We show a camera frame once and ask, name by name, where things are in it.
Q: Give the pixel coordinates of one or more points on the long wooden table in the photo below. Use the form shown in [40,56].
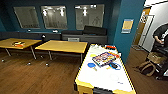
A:
[63,46]
[10,42]

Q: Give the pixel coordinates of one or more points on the colourful board game box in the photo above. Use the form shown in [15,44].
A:
[105,58]

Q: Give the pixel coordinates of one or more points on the red orange game pieces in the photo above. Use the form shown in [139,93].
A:
[111,47]

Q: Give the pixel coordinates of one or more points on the interior glass window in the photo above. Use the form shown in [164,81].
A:
[26,17]
[54,17]
[89,17]

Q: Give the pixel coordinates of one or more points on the yellow air hockey table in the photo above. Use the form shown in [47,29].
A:
[103,83]

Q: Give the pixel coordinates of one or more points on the white round plate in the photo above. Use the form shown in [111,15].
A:
[115,78]

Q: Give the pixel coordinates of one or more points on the brown wooden door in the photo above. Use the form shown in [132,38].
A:
[141,30]

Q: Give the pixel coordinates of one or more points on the brown bag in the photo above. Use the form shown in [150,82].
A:
[146,68]

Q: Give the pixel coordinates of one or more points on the red orange tabletop game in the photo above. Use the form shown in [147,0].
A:
[18,43]

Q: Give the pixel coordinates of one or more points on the tan cardboard box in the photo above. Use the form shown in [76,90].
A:
[156,58]

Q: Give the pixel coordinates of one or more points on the yellow wall sign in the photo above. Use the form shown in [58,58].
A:
[127,25]

